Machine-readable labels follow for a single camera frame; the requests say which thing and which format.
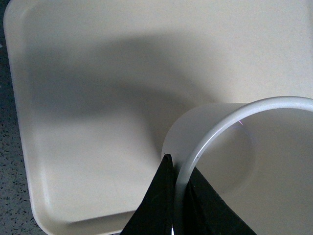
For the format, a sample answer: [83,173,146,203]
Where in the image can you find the beige rectangular tray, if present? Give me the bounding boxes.
[4,0,313,235]

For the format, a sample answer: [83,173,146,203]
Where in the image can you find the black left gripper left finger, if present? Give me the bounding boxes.
[121,154,176,235]

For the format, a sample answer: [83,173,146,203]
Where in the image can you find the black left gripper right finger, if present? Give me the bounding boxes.
[174,168,256,235]

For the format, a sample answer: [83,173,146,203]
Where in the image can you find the white smiley face mug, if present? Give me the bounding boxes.
[162,96,313,235]

